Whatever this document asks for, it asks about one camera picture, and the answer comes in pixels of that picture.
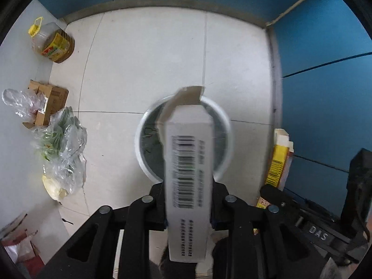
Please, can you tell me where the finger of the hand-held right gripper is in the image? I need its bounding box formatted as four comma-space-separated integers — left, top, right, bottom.
259, 184, 304, 219

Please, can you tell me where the green printed plastic bag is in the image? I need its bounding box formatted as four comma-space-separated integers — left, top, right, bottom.
31, 106, 88, 196

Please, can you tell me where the white barcode carton box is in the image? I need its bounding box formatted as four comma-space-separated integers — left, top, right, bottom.
157, 85, 214, 263

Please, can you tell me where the white round waste bin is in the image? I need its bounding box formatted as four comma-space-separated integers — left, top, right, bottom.
134, 93, 234, 182

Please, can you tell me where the brown cardboard box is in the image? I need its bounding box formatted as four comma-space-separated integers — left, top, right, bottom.
23, 80, 69, 130

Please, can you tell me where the white and orange carton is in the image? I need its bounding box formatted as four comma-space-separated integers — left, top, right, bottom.
278, 140, 295, 192

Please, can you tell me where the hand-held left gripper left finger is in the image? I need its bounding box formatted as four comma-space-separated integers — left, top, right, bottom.
35, 181, 169, 279

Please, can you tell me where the yellow cooking oil bottle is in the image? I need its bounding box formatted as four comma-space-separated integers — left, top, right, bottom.
28, 17, 75, 64

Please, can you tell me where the yellow carton box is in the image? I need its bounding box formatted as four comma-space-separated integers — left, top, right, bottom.
265, 128, 290, 190

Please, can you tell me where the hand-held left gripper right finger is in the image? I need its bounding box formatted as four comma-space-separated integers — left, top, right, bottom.
209, 180, 330, 279

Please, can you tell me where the red and white packaging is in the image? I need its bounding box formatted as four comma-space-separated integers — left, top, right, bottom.
0, 212, 45, 278

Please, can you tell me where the clear plastic bag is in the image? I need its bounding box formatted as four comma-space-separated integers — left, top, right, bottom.
2, 88, 48, 120

